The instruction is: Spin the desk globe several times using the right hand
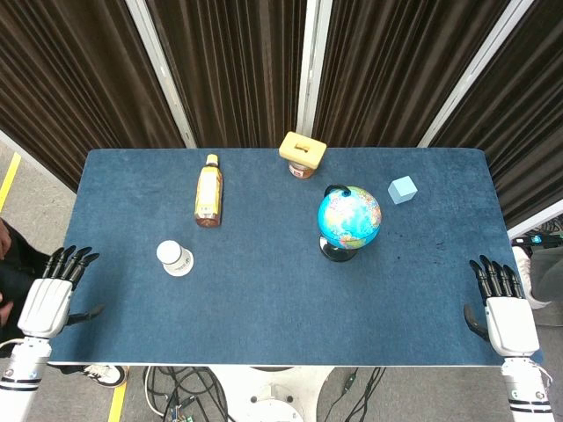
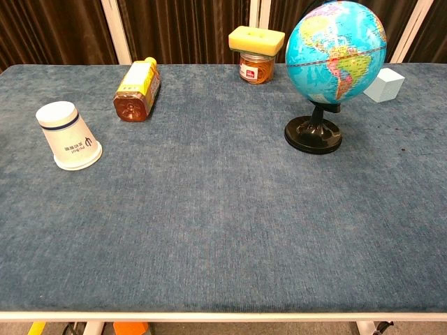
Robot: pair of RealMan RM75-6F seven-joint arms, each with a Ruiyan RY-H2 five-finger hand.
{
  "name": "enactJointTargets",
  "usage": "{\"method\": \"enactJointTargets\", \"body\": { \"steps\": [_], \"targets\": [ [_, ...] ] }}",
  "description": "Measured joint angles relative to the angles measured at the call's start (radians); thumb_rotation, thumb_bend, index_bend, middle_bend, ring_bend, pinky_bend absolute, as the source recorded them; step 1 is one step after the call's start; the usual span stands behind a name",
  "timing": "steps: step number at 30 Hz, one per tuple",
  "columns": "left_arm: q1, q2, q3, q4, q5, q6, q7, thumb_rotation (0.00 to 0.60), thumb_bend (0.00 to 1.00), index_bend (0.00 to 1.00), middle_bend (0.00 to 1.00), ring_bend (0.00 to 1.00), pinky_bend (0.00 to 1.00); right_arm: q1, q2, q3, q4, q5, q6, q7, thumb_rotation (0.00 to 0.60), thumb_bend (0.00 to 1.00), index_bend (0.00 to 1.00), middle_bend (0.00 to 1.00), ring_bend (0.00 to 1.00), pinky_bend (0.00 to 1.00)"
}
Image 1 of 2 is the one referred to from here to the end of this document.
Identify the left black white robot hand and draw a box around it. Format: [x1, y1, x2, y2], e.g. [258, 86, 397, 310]
[17, 245, 106, 339]

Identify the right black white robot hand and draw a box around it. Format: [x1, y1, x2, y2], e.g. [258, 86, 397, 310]
[463, 254, 541, 357]

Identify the small globe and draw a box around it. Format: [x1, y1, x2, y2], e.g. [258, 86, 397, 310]
[317, 184, 383, 264]

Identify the person in dark clothes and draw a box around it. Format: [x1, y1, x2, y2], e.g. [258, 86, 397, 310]
[0, 217, 59, 340]

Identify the white shoe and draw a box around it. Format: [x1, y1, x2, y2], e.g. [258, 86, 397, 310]
[511, 245, 553, 310]

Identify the grey trouser leg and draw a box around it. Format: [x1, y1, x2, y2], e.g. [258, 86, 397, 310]
[530, 258, 563, 327]

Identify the black foot pedal device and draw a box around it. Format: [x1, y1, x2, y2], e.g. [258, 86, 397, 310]
[511, 232, 563, 248]

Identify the white black sneaker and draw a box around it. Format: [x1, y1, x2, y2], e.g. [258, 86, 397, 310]
[61, 364, 129, 389]

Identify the yellow floor tape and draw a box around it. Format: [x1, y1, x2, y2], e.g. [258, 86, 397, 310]
[0, 152, 22, 213]
[107, 381, 129, 422]

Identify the small white plastic bottle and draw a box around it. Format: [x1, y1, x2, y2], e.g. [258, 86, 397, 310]
[156, 240, 194, 278]

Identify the light blue cube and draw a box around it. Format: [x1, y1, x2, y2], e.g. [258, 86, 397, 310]
[387, 175, 418, 205]

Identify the yellow tea bottle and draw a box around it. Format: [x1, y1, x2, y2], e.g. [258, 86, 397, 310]
[194, 153, 224, 229]

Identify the brown pleated curtain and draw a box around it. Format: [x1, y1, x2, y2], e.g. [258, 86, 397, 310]
[146, 0, 308, 149]
[311, 0, 512, 149]
[0, 0, 186, 191]
[433, 0, 563, 229]

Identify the blue table mat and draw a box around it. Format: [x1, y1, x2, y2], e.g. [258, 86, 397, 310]
[47, 148, 545, 367]

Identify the small brown jar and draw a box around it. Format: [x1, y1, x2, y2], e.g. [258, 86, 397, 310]
[288, 160, 316, 180]

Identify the yellow rectangular box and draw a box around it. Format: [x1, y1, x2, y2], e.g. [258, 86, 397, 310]
[278, 131, 328, 168]

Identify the white partition frame post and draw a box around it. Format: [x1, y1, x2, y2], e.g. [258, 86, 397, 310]
[417, 0, 545, 149]
[125, 0, 198, 149]
[296, 0, 333, 135]
[508, 200, 563, 241]

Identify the black cable bundle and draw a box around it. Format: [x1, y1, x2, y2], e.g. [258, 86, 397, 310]
[143, 366, 232, 422]

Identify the black cable with inline switch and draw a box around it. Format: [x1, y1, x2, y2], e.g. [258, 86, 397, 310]
[323, 367, 387, 422]

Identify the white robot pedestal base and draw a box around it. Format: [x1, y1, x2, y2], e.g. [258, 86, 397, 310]
[210, 365, 335, 422]

